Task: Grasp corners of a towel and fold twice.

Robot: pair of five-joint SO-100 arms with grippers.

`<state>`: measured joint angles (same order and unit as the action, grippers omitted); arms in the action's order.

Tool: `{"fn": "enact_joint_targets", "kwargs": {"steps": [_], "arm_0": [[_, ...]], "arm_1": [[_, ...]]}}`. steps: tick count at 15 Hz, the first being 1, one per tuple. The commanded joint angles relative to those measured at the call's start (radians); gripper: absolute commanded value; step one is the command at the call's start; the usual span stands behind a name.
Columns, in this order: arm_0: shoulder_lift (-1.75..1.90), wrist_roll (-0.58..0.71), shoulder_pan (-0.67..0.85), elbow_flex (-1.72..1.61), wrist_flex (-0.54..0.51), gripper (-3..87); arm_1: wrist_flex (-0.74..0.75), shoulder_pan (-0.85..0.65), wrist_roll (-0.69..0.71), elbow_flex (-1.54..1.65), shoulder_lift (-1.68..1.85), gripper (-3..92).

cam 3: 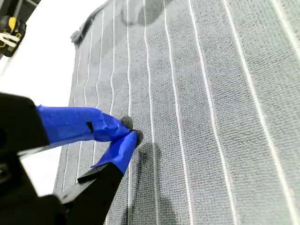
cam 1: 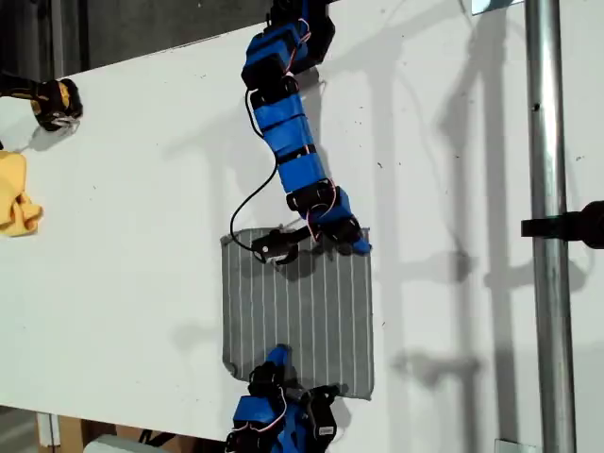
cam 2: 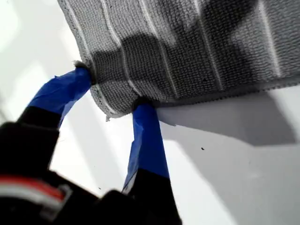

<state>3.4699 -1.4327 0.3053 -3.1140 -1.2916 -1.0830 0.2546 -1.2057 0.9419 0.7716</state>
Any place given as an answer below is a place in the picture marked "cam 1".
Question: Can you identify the yellow cloth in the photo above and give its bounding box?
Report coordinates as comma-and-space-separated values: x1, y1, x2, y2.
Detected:
0, 149, 44, 238

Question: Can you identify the black clamp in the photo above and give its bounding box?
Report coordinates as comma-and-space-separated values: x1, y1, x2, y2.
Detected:
520, 200, 604, 249

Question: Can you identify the gripper black camera cable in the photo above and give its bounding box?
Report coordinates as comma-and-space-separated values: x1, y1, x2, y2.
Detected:
229, 87, 280, 251

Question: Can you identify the grey striped towel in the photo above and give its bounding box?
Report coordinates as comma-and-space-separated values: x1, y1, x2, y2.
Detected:
219, 226, 377, 402

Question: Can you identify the brown cardboard box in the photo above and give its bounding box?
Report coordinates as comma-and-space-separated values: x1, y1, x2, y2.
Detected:
35, 412, 227, 453

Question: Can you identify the steel post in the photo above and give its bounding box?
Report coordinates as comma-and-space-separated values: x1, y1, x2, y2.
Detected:
524, 0, 579, 453

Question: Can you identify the white table leg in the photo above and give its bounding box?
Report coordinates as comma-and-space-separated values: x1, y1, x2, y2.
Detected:
37, 412, 61, 447

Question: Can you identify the white plastic container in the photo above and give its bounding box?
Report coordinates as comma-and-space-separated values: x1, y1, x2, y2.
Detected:
83, 433, 159, 453

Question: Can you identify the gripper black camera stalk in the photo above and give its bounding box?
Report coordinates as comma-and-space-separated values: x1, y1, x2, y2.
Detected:
282, 223, 316, 243

